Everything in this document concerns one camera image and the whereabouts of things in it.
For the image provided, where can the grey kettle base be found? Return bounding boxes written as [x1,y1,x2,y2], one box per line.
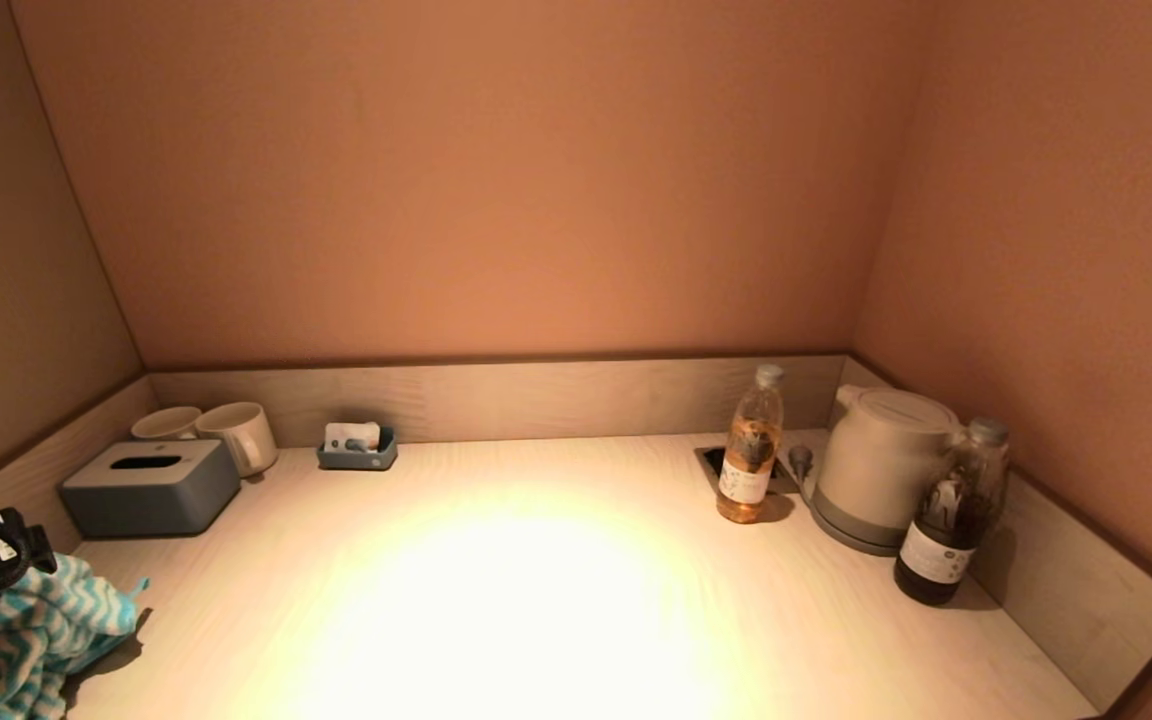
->
[808,490,902,557]

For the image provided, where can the grey tissue box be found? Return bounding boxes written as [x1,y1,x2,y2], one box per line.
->
[58,439,241,538]

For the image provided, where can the white mug with handle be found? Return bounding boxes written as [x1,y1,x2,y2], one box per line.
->
[196,402,279,478]

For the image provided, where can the small grey tray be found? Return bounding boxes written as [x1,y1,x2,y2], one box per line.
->
[316,427,398,472]

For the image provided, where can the white sachet packets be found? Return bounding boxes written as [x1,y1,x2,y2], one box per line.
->
[324,422,381,453]

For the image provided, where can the orange drink plastic bottle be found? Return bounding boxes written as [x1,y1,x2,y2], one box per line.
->
[716,364,785,524]

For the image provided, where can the recessed power socket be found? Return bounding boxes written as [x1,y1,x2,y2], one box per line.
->
[694,445,799,498]

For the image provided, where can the white electric kettle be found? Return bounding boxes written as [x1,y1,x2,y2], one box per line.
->
[814,385,965,546]

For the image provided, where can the teal white zigzag towel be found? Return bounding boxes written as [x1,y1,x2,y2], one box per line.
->
[0,552,150,720]

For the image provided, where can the dark drink plastic bottle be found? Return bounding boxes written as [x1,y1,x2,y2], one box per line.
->
[893,417,1011,606]

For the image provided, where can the white mug without visible handle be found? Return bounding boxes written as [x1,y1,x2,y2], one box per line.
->
[131,406,205,442]

